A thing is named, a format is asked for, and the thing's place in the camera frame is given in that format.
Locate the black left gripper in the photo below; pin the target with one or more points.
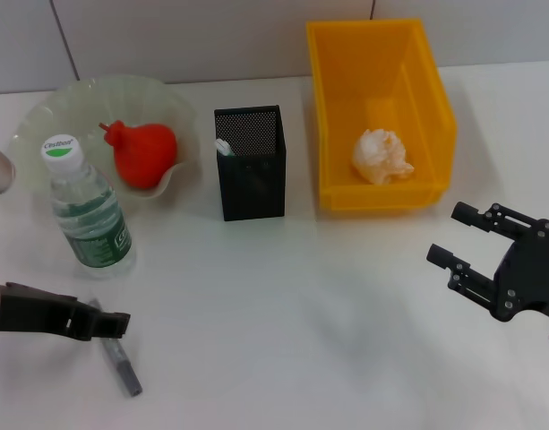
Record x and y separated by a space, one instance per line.
41 309

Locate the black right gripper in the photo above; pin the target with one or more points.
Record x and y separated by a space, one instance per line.
534 269

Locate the grey marker pen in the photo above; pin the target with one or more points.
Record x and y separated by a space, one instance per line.
122 363

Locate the clear bottle with green label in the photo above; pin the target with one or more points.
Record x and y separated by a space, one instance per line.
95 224

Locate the white paper ball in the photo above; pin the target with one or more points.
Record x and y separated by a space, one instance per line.
377 154

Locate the red-orange soft toy orange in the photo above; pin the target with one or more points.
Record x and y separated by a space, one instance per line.
142 154

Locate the green and white pen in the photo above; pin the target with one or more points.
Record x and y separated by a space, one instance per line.
224 147

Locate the black mesh pen holder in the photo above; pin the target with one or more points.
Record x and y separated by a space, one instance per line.
251 188

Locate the pale green glass fruit plate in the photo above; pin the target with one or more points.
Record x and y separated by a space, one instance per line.
135 98

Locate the yellow plastic bin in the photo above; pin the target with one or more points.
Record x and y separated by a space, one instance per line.
381 89

